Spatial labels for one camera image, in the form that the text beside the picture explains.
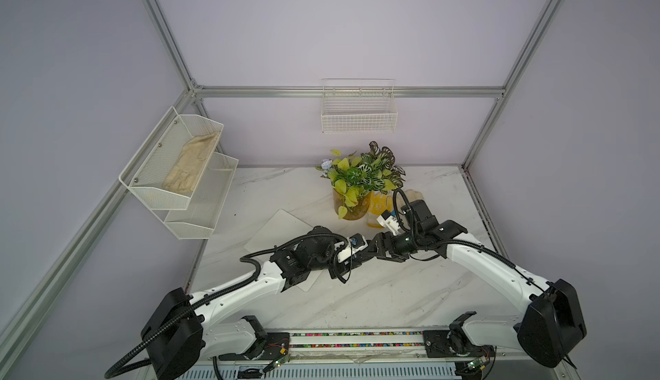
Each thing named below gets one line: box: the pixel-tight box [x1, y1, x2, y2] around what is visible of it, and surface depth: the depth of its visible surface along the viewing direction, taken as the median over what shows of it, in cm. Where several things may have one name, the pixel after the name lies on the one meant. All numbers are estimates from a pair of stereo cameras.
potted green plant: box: [314, 140, 407, 221], surface depth 87 cm
